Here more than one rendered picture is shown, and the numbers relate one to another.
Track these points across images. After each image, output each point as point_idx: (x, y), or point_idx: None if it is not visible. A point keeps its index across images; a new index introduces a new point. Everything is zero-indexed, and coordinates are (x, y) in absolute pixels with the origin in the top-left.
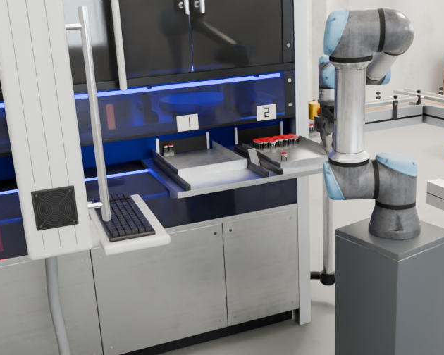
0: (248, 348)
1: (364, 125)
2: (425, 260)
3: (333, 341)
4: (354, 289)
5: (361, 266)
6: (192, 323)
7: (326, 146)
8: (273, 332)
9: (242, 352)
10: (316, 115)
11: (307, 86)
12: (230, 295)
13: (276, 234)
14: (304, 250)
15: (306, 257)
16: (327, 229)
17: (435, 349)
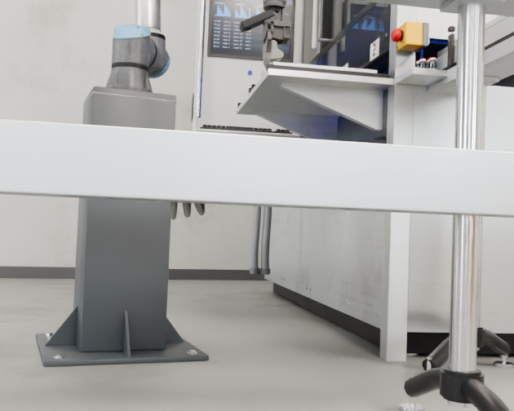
0: (332, 341)
1: (139, 6)
2: (86, 110)
3: (327, 361)
4: None
5: None
6: (334, 293)
7: (263, 55)
8: (364, 349)
9: (325, 339)
10: (398, 41)
11: (396, 6)
12: (348, 274)
13: None
14: (386, 239)
15: (387, 251)
16: None
17: (84, 211)
